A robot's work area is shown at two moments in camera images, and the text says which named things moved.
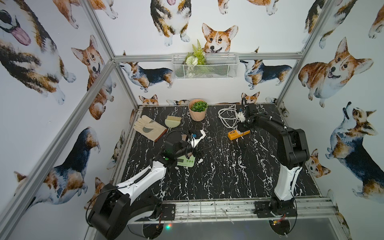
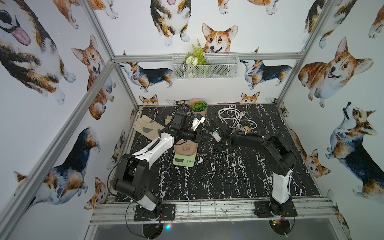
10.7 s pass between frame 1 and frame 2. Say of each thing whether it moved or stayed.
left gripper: moved
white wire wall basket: stayed
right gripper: moved
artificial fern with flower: stayed
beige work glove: stayed
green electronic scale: stayed
